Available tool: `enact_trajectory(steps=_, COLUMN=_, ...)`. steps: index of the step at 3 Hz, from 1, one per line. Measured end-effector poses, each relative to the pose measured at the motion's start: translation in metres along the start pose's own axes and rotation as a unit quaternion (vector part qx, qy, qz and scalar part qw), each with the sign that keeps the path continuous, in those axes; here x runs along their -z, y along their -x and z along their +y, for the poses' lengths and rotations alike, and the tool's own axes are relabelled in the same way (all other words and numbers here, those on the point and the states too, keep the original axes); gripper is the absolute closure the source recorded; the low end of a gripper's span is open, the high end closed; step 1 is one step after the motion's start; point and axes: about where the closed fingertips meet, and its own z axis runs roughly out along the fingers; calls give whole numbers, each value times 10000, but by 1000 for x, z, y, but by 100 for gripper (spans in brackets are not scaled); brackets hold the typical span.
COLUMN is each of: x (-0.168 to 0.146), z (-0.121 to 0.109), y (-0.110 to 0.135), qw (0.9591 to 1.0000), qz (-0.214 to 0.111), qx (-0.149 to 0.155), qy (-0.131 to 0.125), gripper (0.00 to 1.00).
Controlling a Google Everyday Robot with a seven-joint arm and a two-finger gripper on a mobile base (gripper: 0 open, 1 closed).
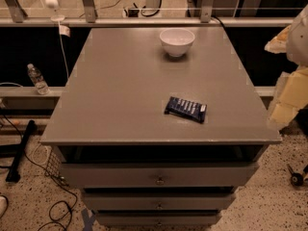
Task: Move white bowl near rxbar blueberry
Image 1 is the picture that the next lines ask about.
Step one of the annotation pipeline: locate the bottom grey drawer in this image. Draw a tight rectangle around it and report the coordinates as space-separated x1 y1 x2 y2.
96 212 221 226

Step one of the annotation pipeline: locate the clear plastic water bottle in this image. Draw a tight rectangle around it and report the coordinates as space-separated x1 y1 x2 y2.
27 64 49 95

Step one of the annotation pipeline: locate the grey drawer cabinet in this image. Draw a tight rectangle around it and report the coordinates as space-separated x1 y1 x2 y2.
42 29 281 217

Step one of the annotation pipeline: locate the white webcam on stand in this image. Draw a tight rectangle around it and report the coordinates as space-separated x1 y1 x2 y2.
44 0 65 23

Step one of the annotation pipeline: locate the black metal stand leg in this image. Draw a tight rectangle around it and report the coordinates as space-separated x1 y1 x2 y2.
6 120 36 183

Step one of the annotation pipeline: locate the black caster wheel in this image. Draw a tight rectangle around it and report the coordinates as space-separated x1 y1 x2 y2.
287 165 308 187

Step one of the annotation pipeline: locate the black floor cable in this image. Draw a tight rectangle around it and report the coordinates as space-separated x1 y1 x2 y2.
0 108 79 231

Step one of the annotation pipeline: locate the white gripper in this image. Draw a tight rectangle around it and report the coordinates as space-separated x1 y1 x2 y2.
265 5 308 130

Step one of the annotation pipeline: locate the metal railing frame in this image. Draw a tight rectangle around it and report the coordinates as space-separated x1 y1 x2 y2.
0 0 306 87

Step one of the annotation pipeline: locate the black power strip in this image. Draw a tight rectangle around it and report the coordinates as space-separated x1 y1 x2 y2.
123 8 140 17

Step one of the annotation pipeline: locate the white ceramic bowl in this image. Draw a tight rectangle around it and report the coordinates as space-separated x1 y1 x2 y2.
160 28 195 57

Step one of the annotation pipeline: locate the top grey drawer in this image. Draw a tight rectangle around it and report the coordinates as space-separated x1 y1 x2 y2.
61 163 259 188

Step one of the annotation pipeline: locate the grey drawer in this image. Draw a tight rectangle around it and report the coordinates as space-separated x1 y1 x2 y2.
96 212 221 226
61 163 259 188
83 192 235 211

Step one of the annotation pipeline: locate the middle grey drawer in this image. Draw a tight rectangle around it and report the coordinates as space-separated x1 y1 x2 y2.
83 192 235 211

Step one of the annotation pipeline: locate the blue rxbar blueberry wrapper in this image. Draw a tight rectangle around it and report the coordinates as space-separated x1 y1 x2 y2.
165 96 207 123

